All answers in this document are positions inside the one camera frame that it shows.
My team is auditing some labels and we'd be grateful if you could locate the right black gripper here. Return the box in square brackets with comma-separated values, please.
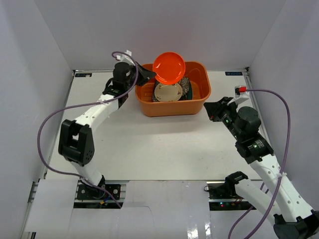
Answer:
[203, 97, 242, 141]

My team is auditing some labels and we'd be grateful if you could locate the orange round plate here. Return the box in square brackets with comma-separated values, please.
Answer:
[152, 52, 186, 85]

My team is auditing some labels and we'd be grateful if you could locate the beige floral round plate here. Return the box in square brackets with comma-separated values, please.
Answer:
[154, 83, 182, 102]

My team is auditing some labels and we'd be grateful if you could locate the black floral square plate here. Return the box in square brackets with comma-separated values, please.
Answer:
[152, 77, 192, 102]

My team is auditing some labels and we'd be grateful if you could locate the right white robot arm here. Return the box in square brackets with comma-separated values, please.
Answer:
[204, 97, 319, 239]

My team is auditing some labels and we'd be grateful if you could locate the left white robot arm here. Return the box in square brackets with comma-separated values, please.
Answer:
[58, 62, 156, 199]

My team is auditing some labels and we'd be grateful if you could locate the orange plastic bin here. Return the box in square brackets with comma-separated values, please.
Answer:
[135, 61, 211, 117]

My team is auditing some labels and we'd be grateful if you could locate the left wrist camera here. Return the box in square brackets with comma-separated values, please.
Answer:
[115, 50, 135, 66]

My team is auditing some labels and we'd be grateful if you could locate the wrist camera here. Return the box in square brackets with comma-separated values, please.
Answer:
[227, 86, 250, 106]
[115, 50, 135, 66]

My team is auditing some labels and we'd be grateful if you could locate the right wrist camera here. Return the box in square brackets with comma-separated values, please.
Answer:
[227, 86, 250, 106]

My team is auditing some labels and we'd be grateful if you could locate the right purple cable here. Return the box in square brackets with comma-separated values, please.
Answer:
[228, 89, 291, 239]

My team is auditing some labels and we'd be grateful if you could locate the purple cable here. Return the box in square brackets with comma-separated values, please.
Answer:
[37, 51, 140, 209]
[228, 89, 291, 239]

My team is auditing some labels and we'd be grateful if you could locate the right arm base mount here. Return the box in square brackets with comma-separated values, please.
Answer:
[203, 181, 251, 211]

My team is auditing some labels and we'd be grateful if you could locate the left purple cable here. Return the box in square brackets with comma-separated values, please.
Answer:
[37, 51, 140, 209]

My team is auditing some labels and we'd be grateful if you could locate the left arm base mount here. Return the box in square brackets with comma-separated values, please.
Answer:
[73, 183, 125, 209]

